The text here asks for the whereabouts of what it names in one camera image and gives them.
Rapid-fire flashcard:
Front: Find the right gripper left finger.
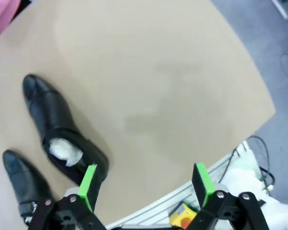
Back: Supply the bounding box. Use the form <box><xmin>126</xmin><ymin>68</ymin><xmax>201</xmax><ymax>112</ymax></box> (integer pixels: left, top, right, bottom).
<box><xmin>31</xmin><ymin>164</ymin><xmax>105</xmax><ymax>230</ymax></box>

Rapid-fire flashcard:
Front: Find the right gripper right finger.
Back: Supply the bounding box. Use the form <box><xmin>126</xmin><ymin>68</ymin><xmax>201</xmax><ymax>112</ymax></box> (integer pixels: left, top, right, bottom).
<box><xmin>192</xmin><ymin>162</ymin><xmax>271</xmax><ymax>230</ymax></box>

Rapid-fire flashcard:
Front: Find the black leather shoe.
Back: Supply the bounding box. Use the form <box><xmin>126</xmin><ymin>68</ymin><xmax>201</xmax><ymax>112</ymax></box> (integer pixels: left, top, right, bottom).
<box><xmin>22</xmin><ymin>74</ymin><xmax>110</xmax><ymax>186</ymax></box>
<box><xmin>2</xmin><ymin>149</ymin><xmax>56</xmax><ymax>220</ymax></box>

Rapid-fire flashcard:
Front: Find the yellow emergency stop box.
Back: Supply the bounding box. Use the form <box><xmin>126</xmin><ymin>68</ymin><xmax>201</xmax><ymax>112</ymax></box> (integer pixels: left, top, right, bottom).
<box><xmin>170</xmin><ymin>203</ymin><xmax>198</xmax><ymax>230</ymax></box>

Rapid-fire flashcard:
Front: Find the person's pink hoodie torso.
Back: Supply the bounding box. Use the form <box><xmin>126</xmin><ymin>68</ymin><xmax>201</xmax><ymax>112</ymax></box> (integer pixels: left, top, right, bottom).
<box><xmin>0</xmin><ymin>0</ymin><xmax>20</xmax><ymax>46</ymax></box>

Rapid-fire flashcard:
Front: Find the black cable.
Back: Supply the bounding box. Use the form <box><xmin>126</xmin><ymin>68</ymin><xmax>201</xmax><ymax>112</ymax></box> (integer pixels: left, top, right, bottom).
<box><xmin>218</xmin><ymin>136</ymin><xmax>277</xmax><ymax>194</ymax></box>

